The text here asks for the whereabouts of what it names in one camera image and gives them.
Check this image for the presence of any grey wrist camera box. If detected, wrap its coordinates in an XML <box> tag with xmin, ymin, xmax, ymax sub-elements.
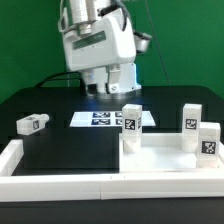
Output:
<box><xmin>133</xmin><ymin>31</ymin><xmax>152</xmax><ymax>53</ymax></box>

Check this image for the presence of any white square table top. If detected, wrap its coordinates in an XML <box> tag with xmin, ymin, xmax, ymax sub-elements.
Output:
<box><xmin>118</xmin><ymin>132</ymin><xmax>224</xmax><ymax>174</ymax></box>

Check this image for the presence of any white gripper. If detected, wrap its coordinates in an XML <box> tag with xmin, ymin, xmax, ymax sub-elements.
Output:
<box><xmin>63</xmin><ymin>15</ymin><xmax>136</xmax><ymax>94</ymax></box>

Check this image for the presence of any black cable bundle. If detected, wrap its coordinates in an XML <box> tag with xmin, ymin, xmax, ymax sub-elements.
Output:
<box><xmin>34</xmin><ymin>70</ymin><xmax>83</xmax><ymax>89</ymax></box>

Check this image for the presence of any white sheet with markers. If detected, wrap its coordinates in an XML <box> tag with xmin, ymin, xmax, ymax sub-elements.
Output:
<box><xmin>69</xmin><ymin>110</ymin><xmax>157</xmax><ymax>128</ymax></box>

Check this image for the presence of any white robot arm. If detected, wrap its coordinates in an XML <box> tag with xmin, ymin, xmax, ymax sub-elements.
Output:
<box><xmin>58</xmin><ymin>0</ymin><xmax>141</xmax><ymax>97</ymax></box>

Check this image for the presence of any white thin cable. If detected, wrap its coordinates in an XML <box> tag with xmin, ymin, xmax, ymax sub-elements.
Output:
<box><xmin>59</xmin><ymin>0</ymin><xmax>71</xmax><ymax>88</ymax></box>

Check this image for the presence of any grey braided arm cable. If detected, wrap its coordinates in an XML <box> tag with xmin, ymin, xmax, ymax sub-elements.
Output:
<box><xmin>98</xmin><ymin>0</ymin><xmax>129</xmax><ymax>33</ymax></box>

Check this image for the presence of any white U-shaped fence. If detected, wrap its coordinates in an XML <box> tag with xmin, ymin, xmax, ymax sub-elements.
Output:
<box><xmin>0</xmin><ymin>140</ymin><xmax>224</xmax><ymax>202</ymax></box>

